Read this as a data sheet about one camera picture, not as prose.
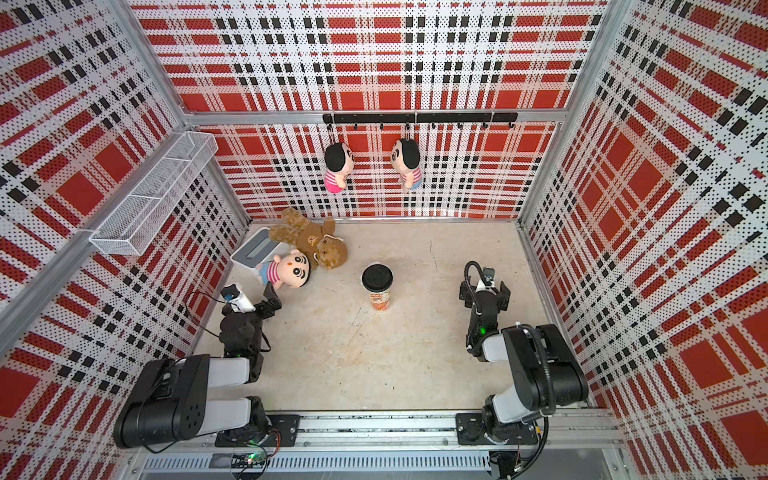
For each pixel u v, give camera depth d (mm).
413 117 884
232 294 727
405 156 914
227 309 780
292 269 956
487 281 764
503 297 825
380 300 866
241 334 666
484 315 690
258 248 1073
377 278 824
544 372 425
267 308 799
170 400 440
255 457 699
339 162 940
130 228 691
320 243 1012
